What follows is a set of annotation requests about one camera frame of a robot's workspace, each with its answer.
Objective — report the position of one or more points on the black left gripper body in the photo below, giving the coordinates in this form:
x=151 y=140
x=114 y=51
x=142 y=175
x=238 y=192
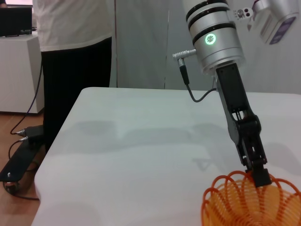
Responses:
x=231 y=94

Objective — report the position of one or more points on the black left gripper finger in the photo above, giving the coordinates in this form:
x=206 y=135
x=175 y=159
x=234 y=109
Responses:
x=261 y=176
x=243 y=160

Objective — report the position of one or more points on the orange woven plastic basket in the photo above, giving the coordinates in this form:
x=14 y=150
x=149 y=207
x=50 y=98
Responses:
x=235 y=204

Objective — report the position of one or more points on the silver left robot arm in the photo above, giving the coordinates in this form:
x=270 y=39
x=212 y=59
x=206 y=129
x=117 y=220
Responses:
x=216 y=54

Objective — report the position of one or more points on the white device with purple label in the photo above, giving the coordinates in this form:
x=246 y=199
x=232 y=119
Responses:
x=279 y=26

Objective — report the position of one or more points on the person in white shirt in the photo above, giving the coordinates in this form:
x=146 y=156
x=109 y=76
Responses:
x=70 y=70

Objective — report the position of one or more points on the black connector box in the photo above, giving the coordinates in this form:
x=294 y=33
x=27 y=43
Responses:
x=34 y=133

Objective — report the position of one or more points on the white cabinet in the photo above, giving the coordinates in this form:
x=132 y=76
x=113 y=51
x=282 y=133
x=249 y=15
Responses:
x=18 y=77

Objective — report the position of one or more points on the black flat floor board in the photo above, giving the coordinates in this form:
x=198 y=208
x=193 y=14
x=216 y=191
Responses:
x=21 y=160

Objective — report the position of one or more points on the black monitor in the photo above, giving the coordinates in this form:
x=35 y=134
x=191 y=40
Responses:
x=14 y=21

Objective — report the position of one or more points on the silver mounting bracket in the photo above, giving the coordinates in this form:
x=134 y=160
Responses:
x=242 y=13

